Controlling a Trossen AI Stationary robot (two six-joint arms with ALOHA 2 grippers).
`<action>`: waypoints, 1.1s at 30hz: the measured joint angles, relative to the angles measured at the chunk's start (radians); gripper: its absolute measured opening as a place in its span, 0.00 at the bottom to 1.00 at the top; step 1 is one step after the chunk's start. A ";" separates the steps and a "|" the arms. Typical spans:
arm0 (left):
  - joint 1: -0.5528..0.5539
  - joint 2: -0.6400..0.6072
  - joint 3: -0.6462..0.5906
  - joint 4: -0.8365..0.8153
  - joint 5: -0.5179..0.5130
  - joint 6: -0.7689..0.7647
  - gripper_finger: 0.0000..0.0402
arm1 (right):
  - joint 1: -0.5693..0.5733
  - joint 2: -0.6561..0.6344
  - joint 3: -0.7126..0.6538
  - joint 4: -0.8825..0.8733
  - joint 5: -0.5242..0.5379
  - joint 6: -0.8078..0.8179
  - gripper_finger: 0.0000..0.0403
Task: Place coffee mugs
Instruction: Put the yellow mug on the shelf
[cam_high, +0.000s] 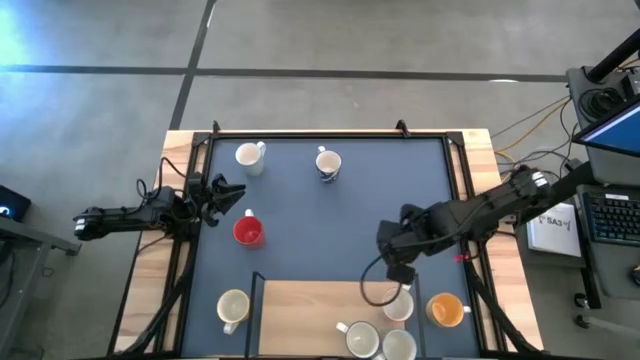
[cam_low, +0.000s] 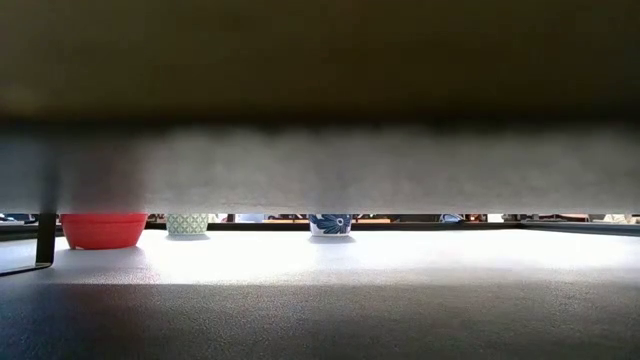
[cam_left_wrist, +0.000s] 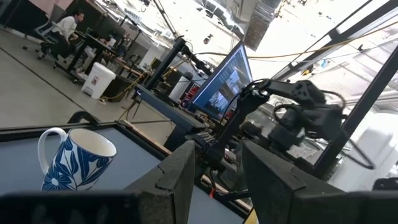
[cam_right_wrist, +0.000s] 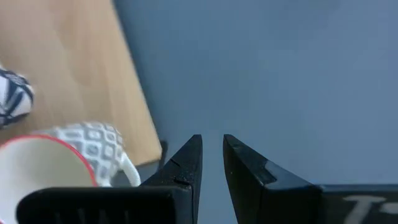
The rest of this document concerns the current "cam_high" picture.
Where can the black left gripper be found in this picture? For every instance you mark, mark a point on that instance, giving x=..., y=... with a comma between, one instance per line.
x=205, y=200

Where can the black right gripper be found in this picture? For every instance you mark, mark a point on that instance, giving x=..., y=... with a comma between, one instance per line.
x=400, y=240

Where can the red mug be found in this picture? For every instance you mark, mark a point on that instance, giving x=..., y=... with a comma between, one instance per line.
x=248, y=232

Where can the green lattice pattern mug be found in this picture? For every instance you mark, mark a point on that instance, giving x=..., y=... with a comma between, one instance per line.
x=248, y=155

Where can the pink mug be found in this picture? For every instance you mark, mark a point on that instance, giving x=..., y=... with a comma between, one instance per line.
x=400, y=307

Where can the orange mug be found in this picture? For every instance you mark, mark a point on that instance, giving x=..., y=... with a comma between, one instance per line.
x=445, y=310

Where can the blue flower pattern mug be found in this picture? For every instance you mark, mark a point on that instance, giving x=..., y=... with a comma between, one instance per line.
x=328, y=162

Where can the grey ikat pattern mug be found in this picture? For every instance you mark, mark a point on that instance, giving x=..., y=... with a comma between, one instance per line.
x=400, y=346

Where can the blue leaf pattern mug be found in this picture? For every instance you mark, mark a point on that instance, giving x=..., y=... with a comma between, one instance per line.
x=362, y=340

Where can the yellow mug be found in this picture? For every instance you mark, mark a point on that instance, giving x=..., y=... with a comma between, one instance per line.
x=232, y=305

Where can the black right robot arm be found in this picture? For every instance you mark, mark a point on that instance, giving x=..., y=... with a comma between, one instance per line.
x=480, y=210

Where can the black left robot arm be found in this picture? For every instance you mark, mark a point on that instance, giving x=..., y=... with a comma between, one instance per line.
x=125, y=220

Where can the red clip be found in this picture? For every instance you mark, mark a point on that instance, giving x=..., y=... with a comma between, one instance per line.
x=459, y=258

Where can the blue grey table mat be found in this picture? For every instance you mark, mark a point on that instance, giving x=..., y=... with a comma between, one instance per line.
x=325, y=225

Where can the white labelled box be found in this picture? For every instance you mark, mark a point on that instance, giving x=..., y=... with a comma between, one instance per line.
x=555, y=235

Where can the black caster wheel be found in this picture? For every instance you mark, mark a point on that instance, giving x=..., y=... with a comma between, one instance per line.
x=581, y=321
x=581, y=300

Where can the grey metal stand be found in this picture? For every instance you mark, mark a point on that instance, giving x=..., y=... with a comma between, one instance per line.
x=30, y=235

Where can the black keyboard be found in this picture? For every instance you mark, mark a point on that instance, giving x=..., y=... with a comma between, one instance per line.
x=615, y=217

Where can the black device with blue light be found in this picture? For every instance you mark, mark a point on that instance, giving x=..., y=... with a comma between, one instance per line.
x=12, y=202

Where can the grey equipment cart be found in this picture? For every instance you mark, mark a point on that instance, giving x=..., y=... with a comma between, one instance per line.
x=607, y=170

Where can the laptop with blue screen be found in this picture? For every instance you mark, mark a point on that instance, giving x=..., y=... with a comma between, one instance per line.
x=620, y=132

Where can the black pole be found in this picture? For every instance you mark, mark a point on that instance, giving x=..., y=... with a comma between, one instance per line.
x=612, y=60

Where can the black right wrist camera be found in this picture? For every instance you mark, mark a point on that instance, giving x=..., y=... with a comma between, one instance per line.
x=401, y=274

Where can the black frame clamp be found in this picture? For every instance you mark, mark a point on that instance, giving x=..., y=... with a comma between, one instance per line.
x=216, y=127
x=402, y=127

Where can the black metal table frame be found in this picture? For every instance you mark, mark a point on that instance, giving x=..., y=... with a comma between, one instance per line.
x=325, y=135

